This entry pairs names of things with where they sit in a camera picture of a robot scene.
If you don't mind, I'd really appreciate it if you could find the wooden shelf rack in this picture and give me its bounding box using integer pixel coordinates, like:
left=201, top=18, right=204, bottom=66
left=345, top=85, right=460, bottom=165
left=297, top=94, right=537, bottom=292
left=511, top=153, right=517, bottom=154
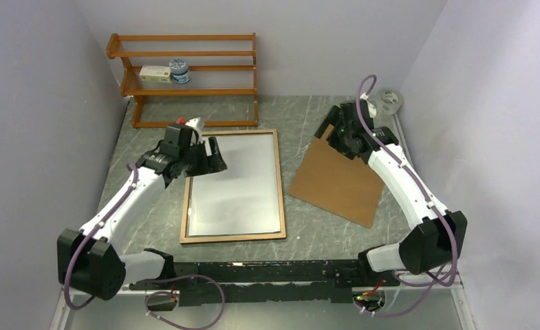
left=106, top=33, right=259, bottom=129

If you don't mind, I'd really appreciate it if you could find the blue white jar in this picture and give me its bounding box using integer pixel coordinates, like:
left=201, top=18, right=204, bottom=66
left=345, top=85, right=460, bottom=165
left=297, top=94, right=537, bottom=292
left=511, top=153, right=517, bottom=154
left=169, top=58, right=191, bottom=85

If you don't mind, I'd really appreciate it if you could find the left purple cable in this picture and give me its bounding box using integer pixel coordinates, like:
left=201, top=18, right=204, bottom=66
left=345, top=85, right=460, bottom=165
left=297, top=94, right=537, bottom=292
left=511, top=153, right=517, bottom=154
left=63, top=163, right=226, bottom=330

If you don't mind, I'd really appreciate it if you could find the brown cardboard backing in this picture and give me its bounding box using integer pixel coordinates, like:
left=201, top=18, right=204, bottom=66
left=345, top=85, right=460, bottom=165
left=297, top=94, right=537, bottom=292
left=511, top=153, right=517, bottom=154
left=288, top=125, right=384, bottom=228

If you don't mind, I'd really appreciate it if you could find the landscape photo print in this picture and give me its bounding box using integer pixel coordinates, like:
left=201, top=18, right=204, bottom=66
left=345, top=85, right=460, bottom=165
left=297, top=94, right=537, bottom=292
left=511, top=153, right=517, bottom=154
left=187, top=134, right=283, bottom=239

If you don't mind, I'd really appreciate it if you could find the white red box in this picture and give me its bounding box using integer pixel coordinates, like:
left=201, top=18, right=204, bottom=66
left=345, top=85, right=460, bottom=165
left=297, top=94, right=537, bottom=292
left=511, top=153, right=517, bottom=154
left=138, top=65, right=172, bottom=83

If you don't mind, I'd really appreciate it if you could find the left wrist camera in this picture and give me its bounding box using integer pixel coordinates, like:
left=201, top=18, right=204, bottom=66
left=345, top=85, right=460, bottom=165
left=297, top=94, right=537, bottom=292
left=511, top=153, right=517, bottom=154
left=175, top=117, right=205, bottom=139

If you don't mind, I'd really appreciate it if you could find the wooden picture frame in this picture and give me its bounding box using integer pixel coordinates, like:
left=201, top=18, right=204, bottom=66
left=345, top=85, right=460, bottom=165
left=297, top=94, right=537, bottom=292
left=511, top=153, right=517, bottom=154
left=180, top=129, right=288, bottom=245

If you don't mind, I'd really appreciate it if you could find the clear tape roll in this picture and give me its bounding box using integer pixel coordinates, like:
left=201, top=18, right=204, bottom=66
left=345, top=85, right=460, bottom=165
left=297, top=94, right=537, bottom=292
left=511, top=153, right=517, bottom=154
left=375, top=89, right=404, bottom=116

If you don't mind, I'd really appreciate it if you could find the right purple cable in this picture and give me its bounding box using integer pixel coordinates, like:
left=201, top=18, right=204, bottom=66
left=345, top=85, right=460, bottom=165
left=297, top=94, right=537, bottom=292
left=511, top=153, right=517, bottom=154
left=356, top=74, right=460, bottom=318

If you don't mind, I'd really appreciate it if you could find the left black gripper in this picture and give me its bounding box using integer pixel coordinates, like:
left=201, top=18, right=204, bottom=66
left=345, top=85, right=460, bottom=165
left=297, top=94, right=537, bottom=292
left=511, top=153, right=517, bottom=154
left=180, top=136, right=227, bottom=177

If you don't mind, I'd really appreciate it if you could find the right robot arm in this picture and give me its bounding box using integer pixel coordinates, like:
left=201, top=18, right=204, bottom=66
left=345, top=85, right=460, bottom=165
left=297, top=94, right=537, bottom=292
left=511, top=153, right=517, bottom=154
left=314, top=100, right=468, bottom=285

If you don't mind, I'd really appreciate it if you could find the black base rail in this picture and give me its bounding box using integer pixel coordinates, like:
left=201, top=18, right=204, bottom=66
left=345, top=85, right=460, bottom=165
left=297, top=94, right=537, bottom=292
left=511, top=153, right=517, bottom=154
left=129, top=252, right=399, bottom=307

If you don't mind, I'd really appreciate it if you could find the purple cable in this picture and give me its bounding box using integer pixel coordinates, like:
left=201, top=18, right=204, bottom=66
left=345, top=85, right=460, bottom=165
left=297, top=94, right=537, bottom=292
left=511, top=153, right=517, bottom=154
left=63, top=163, right=226, bottom=330
left=356, top=74, right=460, bottom=318

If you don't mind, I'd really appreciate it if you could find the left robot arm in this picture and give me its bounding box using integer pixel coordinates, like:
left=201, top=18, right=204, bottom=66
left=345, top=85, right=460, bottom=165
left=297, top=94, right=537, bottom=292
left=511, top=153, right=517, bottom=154
left=57, top=118, right=227, bottom=300

